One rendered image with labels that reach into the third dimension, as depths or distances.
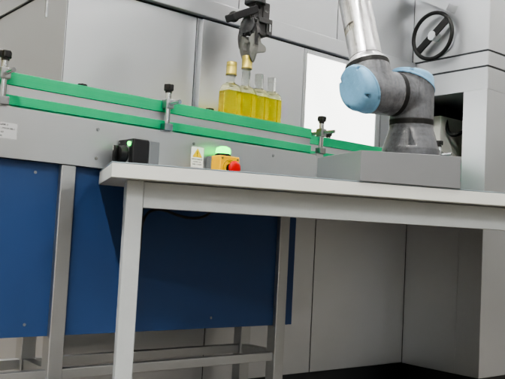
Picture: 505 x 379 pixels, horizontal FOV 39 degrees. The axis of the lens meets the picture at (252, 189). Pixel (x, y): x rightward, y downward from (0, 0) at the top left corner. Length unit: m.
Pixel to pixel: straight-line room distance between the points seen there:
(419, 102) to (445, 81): 1.24
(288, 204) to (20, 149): 0.66
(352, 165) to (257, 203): 0.27
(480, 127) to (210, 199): 1.58
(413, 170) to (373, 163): 0.11
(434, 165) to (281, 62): 0.97
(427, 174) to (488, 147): 1.17
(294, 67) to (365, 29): 0.83
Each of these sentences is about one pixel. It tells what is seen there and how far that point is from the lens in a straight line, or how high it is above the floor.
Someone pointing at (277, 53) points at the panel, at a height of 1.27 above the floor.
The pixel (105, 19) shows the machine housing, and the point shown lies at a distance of 2.32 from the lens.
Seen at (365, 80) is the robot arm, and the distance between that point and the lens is 1.83.
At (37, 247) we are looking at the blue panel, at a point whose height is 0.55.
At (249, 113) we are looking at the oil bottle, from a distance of 2.35.
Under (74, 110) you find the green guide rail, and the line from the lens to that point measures 1.90.
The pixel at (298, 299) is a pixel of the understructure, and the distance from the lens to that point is 2.75.
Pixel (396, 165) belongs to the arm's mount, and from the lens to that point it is 1.83.
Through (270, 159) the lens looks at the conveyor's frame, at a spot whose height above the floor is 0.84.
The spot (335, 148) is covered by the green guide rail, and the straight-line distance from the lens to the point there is 2.60.
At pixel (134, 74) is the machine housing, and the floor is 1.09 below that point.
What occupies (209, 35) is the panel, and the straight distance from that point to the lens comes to 2.49.
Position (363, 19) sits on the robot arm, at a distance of 1.95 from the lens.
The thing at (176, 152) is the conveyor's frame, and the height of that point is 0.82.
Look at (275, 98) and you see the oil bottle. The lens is 2.44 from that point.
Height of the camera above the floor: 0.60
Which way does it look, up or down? 4 degrees up
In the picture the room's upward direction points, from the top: 3 degrees clockwise
